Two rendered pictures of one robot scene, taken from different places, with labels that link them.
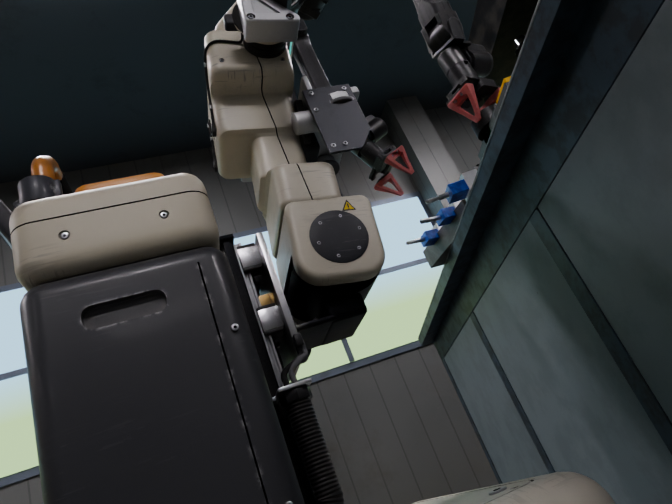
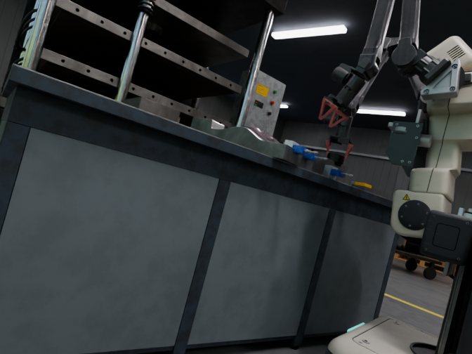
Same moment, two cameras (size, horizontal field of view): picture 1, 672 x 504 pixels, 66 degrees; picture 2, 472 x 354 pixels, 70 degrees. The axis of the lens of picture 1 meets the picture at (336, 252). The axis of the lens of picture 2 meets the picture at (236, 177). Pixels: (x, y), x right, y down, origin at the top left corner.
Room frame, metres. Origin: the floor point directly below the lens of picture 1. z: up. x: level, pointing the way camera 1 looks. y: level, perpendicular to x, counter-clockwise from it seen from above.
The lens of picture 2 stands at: (2.16, 0.75, 0.67)
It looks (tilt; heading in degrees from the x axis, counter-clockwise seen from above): 1 degrees up; 240
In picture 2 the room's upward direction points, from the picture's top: 15 degrees clockwise
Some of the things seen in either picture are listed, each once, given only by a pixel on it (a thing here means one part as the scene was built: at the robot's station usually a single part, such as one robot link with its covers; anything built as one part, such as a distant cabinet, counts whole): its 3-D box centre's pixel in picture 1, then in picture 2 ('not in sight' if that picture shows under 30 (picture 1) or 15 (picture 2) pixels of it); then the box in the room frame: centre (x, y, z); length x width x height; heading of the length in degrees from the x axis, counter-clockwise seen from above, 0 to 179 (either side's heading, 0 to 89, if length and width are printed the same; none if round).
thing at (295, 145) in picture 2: (427, 238); (301, 150); (1.33, -0.24, 0.85); 0.13 x 0.05 x 0.05; 113
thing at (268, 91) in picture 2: not in sight; (238, 175); (0.91, -1.35, 0.73); 0.30 x 0.22 x 1.47; 6
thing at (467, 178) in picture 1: (452, 193); (339, 173); (1.05, -0.29, 0.83); 0.13 x 0.05 x 0.05; 98
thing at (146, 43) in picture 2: not in sight; (141, 62); (1.74, -1.49, 1.26); 1.10 x 0.74 x 0.05; 6
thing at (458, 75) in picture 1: (466, 82); (341, 134); (0.97, -0.41, 1.03); 0.10 x 0.07 x 0.07; 128
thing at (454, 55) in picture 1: (455, 63); (343, 121); (0.97, -0.42, 1.09); 0.07 x 0.06 x 0.07; 122
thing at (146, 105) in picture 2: not in sight; (148, 114); (1.84, -0.53, 0.83); 0.20 x 0.15 x 0.07; 96
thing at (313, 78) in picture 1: (315, 79); (381, 19); (1.21, -0.14, 1.40); 0.11 x 0.06 x 0.43; 20
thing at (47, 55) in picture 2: not in sight; (130, 100); (1.74, -1.49, 1.01); 1.10 x 0.74 x 0.05; 6
